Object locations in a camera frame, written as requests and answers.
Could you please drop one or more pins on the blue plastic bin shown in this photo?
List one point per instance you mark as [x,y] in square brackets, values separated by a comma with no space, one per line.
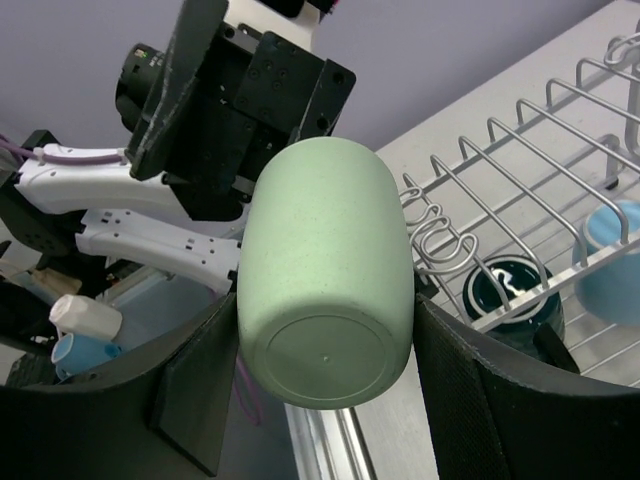
[74,354]

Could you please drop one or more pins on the silver wire dish rack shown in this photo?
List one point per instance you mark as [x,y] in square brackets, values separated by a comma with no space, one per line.
[495,225]

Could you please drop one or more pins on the light blue ceramic mug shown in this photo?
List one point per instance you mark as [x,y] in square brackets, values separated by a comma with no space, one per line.
[610,290]

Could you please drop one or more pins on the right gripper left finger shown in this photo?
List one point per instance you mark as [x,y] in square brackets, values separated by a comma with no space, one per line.
[158,410]

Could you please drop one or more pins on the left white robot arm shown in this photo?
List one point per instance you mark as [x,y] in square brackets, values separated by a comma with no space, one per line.
[77,206]

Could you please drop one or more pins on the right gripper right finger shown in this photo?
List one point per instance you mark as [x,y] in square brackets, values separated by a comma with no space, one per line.
[496,413]

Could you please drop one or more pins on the aluminium front rail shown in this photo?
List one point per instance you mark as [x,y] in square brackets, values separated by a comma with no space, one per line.
[386,438]

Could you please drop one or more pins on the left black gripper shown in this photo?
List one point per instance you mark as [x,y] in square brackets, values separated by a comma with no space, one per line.
[208,114]

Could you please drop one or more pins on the mint green plastic cup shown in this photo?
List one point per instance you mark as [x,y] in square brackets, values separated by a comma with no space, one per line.
[325,290]

